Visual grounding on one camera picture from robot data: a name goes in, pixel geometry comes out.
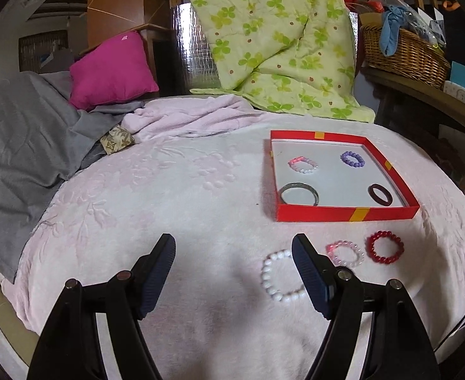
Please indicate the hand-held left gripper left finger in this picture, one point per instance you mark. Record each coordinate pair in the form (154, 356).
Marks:
(159, 277)

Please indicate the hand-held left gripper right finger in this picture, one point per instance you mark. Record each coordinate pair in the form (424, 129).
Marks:
(309, 277)

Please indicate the red shallow box tray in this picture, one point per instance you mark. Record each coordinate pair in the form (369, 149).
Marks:
(315, 213)

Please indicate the pale pink embossed blanket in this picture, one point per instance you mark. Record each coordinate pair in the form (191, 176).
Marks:
(200, 206)

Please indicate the grey glass bangle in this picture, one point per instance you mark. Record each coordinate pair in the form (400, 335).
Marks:
(316, 194)

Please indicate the dark brown bangle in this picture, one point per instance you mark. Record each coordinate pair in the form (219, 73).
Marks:
(371, 194)

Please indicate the small beige patterned cushion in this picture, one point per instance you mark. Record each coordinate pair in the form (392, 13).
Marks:
(116, 138)

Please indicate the grey blanket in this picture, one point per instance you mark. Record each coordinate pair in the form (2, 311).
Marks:
(26, 146)

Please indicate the magenta pillow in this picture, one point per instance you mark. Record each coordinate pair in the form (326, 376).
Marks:
(109, 71)

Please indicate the wooden bench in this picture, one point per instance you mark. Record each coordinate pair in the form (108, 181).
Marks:
(414, 91)

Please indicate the silver foil panel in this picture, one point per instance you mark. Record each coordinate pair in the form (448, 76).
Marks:
(192, 47)

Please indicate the white patterned box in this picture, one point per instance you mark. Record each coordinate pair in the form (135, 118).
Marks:
(458, 93)

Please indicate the wicker basket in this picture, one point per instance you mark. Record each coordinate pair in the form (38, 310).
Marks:
(406, 59)

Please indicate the green clover print quilt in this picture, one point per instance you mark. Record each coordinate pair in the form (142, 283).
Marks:
(272, 39)

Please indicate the blue cloth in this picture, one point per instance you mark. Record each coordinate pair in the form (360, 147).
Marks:
(390, 31)

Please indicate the wooden column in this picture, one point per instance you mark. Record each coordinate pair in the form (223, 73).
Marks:
(113, 0)

